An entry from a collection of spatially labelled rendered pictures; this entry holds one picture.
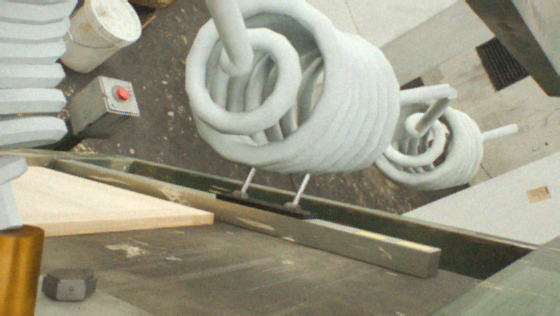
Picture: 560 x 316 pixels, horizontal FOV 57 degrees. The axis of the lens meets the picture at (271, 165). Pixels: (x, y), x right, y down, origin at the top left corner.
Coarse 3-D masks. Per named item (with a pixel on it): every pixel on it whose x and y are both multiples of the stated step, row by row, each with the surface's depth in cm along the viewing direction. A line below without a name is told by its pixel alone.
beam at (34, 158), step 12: (24, 156) 123; (36, 156) 125; (48, 156) 128; (60, 156) 130; (72, 156) 133; (84, 156) 137; (96, 156) 142; (108, 156) 148; (120, 156) 155; (48, 168) 128; (120, 168) 146
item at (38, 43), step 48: (0, 0) 11; (48, 0) 11; (0, 48) 11; (48, 48) 13; (0, 96) 12; (48, 96) 13; (0, 144) 12; (48, 144) 15; (0, 192) 13; (0, 240) 12; (0, 288) 12; (48, 288) 17; (96, 288) 18
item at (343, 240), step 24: (72, 168) 125; (96, 168) 121; (144, 192) 110; (168, 192) 106; (192, 192) 103; (216, 216) 99; (240, 216) 95; (264, 216) 92; (288, 216) 89; (312, 240) 87; (336, 240) 84; (360, 240) 82; (384, 240) 80; (384, 264) 79; (408, 264) 77; (432, 264) 77
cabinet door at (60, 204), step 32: (32, 192) 90; (64, 192) 95; (96, 192) 101; (128, 192) 105; (32, 224) 66; (64, 224) 69; (96, 224) 73; (128, 224) 78; (160, 224) 84; (192, 224) 90
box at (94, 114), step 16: (96, 80) 150; (112, 80) 153; (80, 96) 154; (96, 96) 150; (80, 112) 154; (96, 112) 149; (112, 112) 148; (128, 112) 153; (80, 128) 153; (96, 128) 154; (112, 128) 158
